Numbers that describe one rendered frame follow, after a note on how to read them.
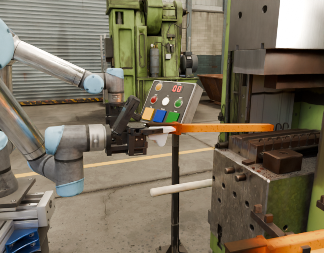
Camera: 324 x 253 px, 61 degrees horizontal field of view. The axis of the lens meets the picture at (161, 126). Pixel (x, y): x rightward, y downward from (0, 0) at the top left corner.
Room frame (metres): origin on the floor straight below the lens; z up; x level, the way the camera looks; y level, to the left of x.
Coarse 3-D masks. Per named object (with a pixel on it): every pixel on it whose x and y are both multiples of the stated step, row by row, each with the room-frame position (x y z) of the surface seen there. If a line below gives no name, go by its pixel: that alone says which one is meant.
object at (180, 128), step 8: (176, 128) 0.80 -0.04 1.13; (184, 128) 0.81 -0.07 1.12; (192, 128) 0.82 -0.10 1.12; (200, 128) 0.83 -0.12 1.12; (208, 128) 0.84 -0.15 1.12; (216, 128) 0.85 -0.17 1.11; (224, 128) 0.86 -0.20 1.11; (232, 128) 0.87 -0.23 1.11; (240, 128) 0.88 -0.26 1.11; (248, 128) 0.89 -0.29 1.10; (256, 128) 0.90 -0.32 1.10; (264, 128) 0.91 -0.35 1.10; (272, 128) 0.92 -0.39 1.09
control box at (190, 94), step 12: (156, 84) 1.71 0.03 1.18; (168, 84) 1.64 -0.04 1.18; (180, 84) 1.57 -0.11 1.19; (192, 84) 1.52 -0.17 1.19; (156, 96) 1.65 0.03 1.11; (168, 96) 1.59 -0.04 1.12; (180, 96) 1.53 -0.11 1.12; (192, 96) 1.48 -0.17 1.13; (144, 108) 1.66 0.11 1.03; (156, 108) 1.60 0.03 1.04; (168, 108) 1.54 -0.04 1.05; (180, 108) 1.48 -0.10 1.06; (192, 108) 1.49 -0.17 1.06; (144, 120) 1.61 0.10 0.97; (180, 120) 1.43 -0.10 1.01
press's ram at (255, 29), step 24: (240, 0) 1.21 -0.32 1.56; (264, 0) 1.07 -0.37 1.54; (288, 0) 1.01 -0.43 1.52; (312, 0) 1.04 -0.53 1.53; (240, 24) 1.20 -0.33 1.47; (264, 24) 1.06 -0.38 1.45; (288, 24) 1.01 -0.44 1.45; (312, 24) 1.05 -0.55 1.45; (240, 48) 1.19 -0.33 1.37; (264, 48) 1.05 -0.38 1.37; (288, 48) 1.02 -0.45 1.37; (312, 48) 1.05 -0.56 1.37
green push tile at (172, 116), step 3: (168, 114) 1.50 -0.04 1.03; (171, 114) 1.49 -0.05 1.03; (174, 114) 1.47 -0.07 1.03; (177, 114) 1.46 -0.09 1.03; (168, 117) 1.49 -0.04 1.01; (171, 117) 1.48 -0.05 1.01; (174, 117) 1.46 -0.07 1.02; (177, 117) 1.45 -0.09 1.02; (168, 120) 1.48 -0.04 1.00; (171, 120) 1.46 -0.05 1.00; (174, 120) 1.45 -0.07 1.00; (177, 120) 1.45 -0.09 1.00
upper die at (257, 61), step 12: (240, 60) 1.18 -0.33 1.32; (252, 60) 1.11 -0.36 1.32; (264, 60) 1.04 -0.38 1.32; (276, 60) 1.06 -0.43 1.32; (288, 60) 1.08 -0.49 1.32; (300, 60) 1.10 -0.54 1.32; (312, 60) 1.12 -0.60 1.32; (240, 72) 1.18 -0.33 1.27; (252, 72) 1.10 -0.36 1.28; (264, 72) 1.04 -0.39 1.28; (276, 72) 1.06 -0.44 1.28; (288, 72) 1.08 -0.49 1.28; (300, 72) 1.10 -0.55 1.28; (312, 72) 1.12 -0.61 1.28
